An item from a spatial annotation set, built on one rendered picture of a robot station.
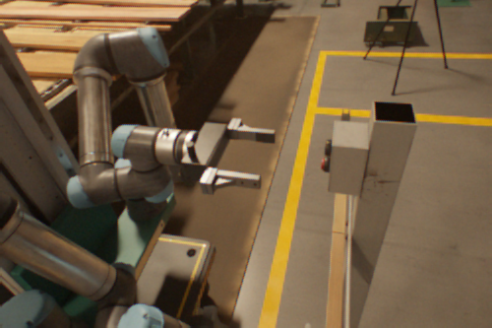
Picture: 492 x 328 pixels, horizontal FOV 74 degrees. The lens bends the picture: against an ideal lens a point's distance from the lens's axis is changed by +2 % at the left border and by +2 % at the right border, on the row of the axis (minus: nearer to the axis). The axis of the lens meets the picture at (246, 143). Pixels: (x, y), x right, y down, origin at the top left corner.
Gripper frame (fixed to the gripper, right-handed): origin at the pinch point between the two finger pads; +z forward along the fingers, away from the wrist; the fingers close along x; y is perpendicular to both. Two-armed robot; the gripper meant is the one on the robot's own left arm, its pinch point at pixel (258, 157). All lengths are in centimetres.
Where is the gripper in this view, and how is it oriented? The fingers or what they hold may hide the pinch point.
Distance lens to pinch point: 63.6
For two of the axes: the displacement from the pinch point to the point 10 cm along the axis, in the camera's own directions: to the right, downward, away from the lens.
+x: 2.6, -6.2, 7.4
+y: -0.9, -7.8, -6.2
